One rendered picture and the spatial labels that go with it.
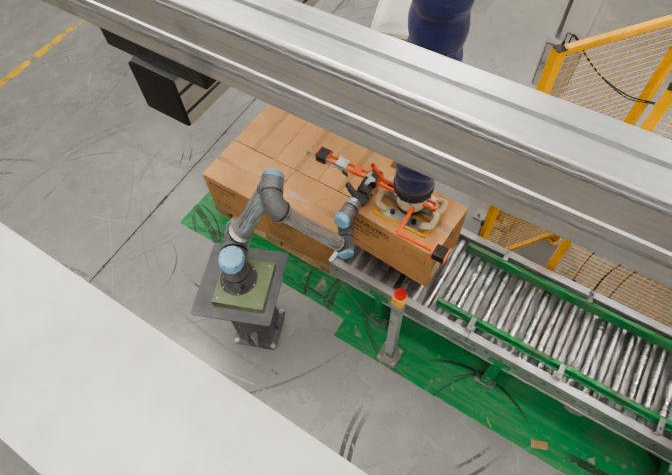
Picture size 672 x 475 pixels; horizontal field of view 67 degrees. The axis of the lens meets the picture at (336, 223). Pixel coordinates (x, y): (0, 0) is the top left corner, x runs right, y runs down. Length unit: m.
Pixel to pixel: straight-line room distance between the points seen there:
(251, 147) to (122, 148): 1.55
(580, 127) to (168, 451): 0.47
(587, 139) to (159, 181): 4.46
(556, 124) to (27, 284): 0.52
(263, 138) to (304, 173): 0.50
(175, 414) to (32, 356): 0.13
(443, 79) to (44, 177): 4.93
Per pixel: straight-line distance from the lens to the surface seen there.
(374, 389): 3.72
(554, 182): 0.58
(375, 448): 3.64
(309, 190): 3.79
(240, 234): 2.96
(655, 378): 3.62
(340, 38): 0.64
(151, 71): 0.90
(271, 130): 4.21
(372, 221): 2.99
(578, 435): 3.93
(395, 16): 4.43
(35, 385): 0.46
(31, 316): 0.49
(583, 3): 3.03
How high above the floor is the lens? 3.60
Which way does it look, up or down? 58 degrees down
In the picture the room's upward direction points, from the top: 4 degrees counter-clockwise
